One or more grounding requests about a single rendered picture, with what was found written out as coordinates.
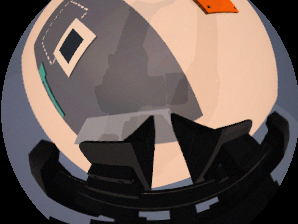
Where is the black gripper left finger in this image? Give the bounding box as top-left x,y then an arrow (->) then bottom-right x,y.
78,116 -> 156,190

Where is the cream square tile with dark square center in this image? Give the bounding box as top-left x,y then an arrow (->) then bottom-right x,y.
53,18 -> 97,77

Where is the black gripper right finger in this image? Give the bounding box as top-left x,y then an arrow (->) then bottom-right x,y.
170,113 -> 253,184

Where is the teal small trowel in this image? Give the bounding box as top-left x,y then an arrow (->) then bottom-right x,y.
39,61 -> 65,117

